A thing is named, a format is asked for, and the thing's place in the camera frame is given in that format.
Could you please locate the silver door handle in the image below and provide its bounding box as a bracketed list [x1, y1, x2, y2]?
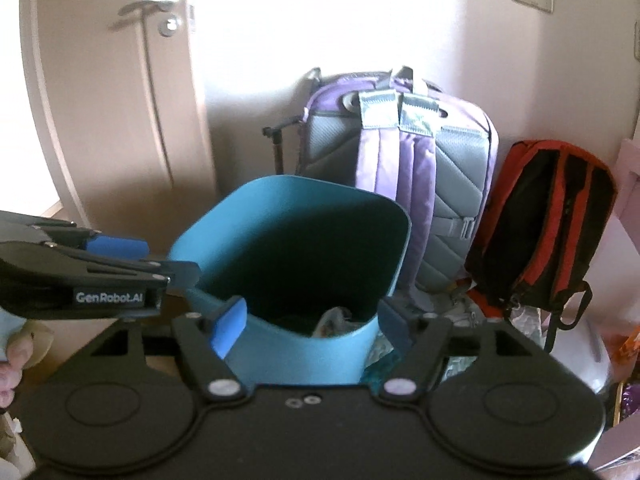
[118, 0, 181, 16]

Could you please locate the person's left hand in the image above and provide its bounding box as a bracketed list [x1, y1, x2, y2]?
[0, 310, 35, 412]

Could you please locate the black trolley handle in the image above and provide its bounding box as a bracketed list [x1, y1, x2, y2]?
[262, 115, 305, 174]

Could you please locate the teal plastic trash bin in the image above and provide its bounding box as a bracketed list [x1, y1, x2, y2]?
[168, 176, 411, 385]

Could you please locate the purple grey backpack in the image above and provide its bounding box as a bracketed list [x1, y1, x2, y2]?
[296, 67, 499, 312]

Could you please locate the beige wooden door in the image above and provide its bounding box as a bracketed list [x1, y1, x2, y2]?
[20, 0, 219, 255]

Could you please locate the teal white zigzag quilt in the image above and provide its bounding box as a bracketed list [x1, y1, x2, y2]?
[361, 288, 501, 386]

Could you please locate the orange snack packet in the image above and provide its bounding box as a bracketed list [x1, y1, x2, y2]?
[608, 326, 639, 377]

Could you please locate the grey white wrapper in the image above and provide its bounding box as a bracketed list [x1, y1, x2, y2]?
[311, 307, 364, 338]

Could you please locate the red black backpack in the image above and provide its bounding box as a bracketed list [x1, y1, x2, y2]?
[465, 140, 617, 351]

